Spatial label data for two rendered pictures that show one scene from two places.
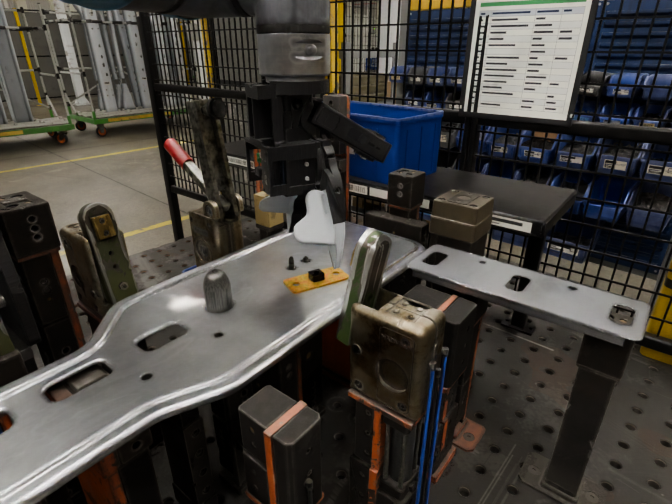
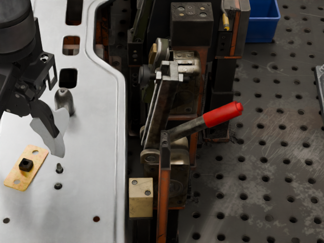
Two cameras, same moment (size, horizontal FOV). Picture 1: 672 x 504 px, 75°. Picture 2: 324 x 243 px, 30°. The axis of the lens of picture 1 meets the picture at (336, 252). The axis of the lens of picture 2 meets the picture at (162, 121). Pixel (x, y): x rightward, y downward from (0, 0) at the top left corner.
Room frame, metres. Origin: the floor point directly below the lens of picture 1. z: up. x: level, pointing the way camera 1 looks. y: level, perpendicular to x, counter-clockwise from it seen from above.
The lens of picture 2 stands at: (1.06, -0.19, 1.76)
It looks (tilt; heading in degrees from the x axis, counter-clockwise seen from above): 49 degrees down; 138
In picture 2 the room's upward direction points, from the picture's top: 2 degrees clockwise
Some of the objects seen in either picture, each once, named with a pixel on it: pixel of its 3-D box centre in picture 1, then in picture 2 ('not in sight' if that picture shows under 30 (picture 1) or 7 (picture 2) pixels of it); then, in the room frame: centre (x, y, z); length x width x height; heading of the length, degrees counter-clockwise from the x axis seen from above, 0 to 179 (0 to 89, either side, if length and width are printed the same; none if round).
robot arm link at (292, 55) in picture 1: (295, 58); (1, 22); (0.50, 0.04, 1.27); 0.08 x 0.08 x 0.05
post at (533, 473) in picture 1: (585, 411); not in sight; (0.43, -0.33, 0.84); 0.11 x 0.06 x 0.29; 52
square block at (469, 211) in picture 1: (451, 292); not in sight; (0.68, -0.21, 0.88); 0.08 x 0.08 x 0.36; 52
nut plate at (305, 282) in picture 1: (316, 276); (26, 165); (0.51, 0.03, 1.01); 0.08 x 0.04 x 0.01; 120
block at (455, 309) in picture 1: (425, 384); not in sight; (0.49, -0.13, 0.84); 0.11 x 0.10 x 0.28; 52
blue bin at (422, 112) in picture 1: (364, 137); not in sight; (1.00, -0.06, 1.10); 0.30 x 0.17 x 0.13; 46
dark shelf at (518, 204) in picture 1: (356, 171); not in sight; (1.01, -0.05, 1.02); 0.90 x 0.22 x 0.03; 52
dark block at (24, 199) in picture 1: (61, 344); (184, 96); (0.49, 0.38, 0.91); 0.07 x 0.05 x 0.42; 52
